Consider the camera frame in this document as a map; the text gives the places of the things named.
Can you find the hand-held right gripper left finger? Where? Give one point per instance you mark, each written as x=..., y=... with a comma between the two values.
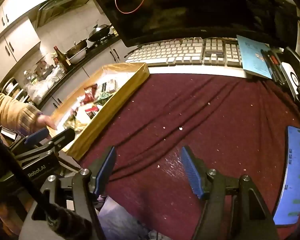
x=106, y=172

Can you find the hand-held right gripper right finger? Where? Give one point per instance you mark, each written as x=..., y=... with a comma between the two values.
x=192, y=177

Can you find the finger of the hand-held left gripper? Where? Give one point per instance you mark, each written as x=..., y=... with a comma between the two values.
x=37, y=135
x=65, y=135

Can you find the pile of snack packets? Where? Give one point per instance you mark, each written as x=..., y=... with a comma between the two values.
x=90, y=100

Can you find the golden cardboard box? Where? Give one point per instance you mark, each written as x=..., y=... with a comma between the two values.
x=110, y=115

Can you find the person's left forearm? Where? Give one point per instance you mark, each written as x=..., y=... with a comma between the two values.
x=12, y=110

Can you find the person's left hand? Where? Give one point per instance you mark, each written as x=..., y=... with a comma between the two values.
x=44, y=121

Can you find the white plastic bag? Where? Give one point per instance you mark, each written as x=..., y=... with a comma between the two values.
x=117, y=217

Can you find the clear plastic bags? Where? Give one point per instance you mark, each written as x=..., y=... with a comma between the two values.
x=45, y=82

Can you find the dish rack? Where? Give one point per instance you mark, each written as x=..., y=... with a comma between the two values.
x=12, y=87

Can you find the maroon tablecloth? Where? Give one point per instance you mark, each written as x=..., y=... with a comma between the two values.
x=190, y=100

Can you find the dark sauce bottle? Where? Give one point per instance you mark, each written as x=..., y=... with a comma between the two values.
x=60, y=57

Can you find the metal bowl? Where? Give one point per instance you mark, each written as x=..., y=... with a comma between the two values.
x=76, y=57

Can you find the grey base cabinets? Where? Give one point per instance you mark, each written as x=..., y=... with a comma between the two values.
x=95, y=60

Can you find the metal cooking pot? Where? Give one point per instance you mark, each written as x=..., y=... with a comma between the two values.
x=76, y=47

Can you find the black wok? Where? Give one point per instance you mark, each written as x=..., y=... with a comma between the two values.
x=100, y=32

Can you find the white computer keyboard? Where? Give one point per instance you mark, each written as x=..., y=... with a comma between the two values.
x=177, y=52

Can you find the kitchen range hood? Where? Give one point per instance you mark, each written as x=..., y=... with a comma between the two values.
x=62, y=7

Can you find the light blue notebook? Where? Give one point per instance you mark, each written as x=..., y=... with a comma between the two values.
x=252, y=55

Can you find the black and white device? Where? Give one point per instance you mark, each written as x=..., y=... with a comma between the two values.
x=293, y=76

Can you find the black computer monitor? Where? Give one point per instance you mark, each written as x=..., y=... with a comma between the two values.
x=190, y=10

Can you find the white wall cabinets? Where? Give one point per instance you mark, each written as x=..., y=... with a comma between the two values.
x=17, y=30

